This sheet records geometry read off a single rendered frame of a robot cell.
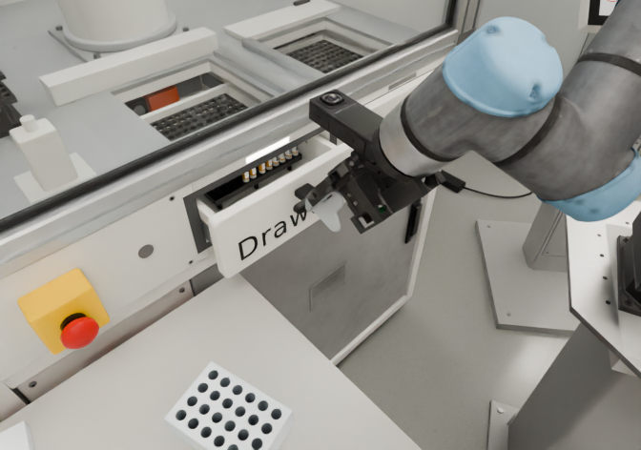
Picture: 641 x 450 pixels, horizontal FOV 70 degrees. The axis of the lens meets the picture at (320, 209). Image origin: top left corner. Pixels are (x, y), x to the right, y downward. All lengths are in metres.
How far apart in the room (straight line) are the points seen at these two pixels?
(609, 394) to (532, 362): 0.74
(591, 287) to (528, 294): 0.94
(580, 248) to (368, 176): 0.48
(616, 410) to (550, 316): 0.80
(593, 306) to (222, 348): 0.55
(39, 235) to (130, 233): 0.11
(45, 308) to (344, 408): 0.37
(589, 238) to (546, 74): 0.57
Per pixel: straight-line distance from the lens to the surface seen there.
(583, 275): 0.85
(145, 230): 0.63
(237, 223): 0.61
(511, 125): 0.38
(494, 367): 1.60
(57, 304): 0.59
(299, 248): 0.91
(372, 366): 1.52
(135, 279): 0.68
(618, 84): 0.43
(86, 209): 0.58
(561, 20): 2.21
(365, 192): 0.50
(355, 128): 0.49
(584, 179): 0.42
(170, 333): 0.71
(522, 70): 0.36
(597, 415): 1.00
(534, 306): 1.75
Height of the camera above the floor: 1.33
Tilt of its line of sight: 43 degrees down
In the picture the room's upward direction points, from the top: straight up
